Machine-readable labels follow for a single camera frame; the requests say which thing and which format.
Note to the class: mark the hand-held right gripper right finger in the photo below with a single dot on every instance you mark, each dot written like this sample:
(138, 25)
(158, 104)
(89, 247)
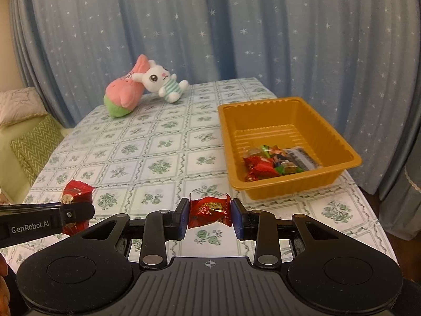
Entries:
(236, 220)

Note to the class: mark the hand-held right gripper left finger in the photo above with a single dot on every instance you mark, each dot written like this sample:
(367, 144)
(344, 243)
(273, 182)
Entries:
(184, 219)

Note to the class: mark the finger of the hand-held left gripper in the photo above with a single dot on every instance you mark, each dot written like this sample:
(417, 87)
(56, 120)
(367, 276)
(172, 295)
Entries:
(80, 212)

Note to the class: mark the red candy white lettering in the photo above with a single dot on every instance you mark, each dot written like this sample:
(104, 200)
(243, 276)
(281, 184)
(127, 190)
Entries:
(77, 192)

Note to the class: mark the red candy gold print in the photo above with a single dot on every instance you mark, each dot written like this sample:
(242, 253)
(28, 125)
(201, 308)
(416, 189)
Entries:
(210, 212)

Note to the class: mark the red candy white emblem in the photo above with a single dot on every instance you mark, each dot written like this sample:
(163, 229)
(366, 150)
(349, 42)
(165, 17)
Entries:
(261, 173)

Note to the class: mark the large shiny red candy wrapper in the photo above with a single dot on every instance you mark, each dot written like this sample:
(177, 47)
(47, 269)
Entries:
(258, 163)

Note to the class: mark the multicoloured dark candy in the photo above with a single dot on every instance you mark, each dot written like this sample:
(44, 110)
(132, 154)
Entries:
(280, 158)

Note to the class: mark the green candy orange end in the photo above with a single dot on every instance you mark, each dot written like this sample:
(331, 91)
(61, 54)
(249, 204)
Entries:
(265, 148)

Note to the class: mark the clear packet dark snack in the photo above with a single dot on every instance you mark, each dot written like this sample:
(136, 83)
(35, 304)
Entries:
(302, 158)

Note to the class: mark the orange plastic tray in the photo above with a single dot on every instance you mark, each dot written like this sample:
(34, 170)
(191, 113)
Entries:
(279, 118)

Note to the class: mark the person's left hand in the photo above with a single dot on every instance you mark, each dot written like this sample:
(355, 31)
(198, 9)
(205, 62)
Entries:
(2, 291)

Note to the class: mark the pale green sofa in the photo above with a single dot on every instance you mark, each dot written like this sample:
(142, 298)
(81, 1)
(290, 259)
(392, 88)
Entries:
(10, 177)

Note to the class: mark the green zigzag cushion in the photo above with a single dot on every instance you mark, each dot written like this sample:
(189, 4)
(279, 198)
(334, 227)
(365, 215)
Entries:
(33, 148)

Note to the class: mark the white pillow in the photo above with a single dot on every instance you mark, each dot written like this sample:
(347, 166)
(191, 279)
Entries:
(19, 103)

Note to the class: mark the pink and green plush toy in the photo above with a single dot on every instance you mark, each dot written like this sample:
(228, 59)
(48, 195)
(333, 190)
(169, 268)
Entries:
(123, 92)

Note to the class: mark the white rabbit plush toy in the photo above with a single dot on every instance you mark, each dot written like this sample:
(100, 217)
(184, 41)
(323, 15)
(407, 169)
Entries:
(156, 77)

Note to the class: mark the blue star print curtain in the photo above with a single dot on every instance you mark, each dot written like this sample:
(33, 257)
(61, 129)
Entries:
(263, 23)

